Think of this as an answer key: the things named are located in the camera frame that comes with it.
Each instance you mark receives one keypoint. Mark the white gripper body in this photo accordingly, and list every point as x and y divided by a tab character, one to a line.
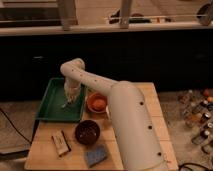
72	89

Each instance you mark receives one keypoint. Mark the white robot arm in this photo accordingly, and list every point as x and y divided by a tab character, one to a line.
138	144

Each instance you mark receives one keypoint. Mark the spice jars group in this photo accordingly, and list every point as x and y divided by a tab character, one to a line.
197	113

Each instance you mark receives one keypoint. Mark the dark purple bowl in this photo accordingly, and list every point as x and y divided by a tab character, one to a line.
87	132

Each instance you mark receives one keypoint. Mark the blue sponge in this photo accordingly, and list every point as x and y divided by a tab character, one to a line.
95	155

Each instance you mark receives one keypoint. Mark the green plastic tray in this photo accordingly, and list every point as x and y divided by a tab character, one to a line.
52	107

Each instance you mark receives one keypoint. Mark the wooden block brush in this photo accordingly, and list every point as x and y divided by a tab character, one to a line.
60	143

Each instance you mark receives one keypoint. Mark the orange bowl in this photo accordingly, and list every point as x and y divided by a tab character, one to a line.
91	98

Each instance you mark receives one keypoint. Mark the orange fruit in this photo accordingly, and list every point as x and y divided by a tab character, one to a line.
98	105

